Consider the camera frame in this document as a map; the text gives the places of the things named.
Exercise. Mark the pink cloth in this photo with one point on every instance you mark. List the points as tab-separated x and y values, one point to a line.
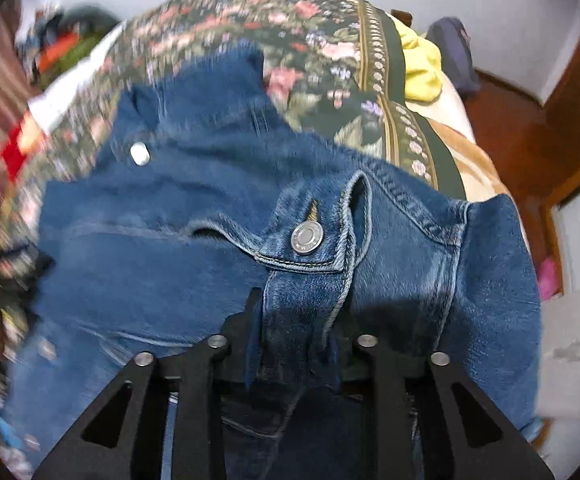
550	275

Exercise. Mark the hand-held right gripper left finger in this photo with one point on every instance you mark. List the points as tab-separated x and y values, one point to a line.
204	385

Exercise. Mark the blue denim jacket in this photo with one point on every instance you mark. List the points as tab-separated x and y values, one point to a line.
209	220

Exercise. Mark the beige blanket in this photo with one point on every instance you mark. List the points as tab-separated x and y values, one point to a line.
470	145

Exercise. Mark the dark blue bag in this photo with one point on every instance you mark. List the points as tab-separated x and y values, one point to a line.
452	52

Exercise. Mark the pile of mixed clutter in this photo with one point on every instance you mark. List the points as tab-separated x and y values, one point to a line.
59	45

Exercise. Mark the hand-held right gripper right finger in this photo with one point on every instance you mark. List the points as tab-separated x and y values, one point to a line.
395	400

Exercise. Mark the floral bedspread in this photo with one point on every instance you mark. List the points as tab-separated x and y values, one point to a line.
320	50

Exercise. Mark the red plush toy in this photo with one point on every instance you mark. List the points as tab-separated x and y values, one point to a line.
19	145

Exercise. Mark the white sheet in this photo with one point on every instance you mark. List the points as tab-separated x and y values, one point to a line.
575	360

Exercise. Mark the wooden door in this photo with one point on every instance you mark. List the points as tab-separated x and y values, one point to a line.
570	160

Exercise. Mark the white cloth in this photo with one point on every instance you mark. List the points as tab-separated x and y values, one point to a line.
69	90

